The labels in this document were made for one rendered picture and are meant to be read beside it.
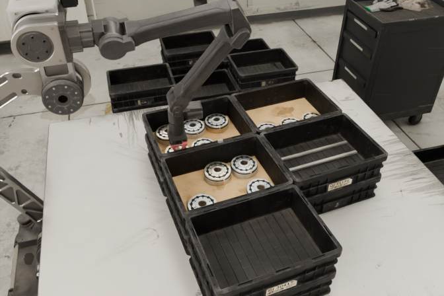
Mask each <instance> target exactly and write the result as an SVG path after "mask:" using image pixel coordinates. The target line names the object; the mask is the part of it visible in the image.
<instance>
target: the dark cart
mask: <svg viewBox="0 0 444 296"><path fill-rule="evenodd" d="M374 1H375V0H346V5H345V9H344V16H343V20H342V27H341V31H340V38H339V42H338V49H337V54H336V61H335V65H334V72H333V76H332V80H337V79H343V80H344V81H345V82H346V83H347V84H348V86H349V87H350V88H351V89H352V90H353V91H354V92H355V93H356V94H357V95H358V96H359V97H360V98H361V99H362V101H364V103H366V105H368V107H370V109H372V111H374V113H376V115H377V116H378V117H379V118H380V119H381V120H382V121H387V120H393V119H398V118H405V117H408V116H409V119H408V121H409V122H410V123H411V124H412V125H416V124H418V123H419V122H420V121H421V119H422V115H423V114H427V113H431V111H432V108H433V105H434V103H435V99H436V97H437V94H438V92H439V88H440V86H441V83H442V80H443V77H444V0H428V1H431V2H430V4H431V5H433V8H430V9H422V10H421V11H420V12H419V11H413V10H410V9H395V10H394V11H374V12H371V11H368V10H367V9H366V8H365V7H367V6H370V5H372V4H373V2H374ZM381 1H383V0H379V2H381ZM387 1H390V0H387ZM387 1H386V2H387ZM396 1H397V0H392V2H396Z"/></svg>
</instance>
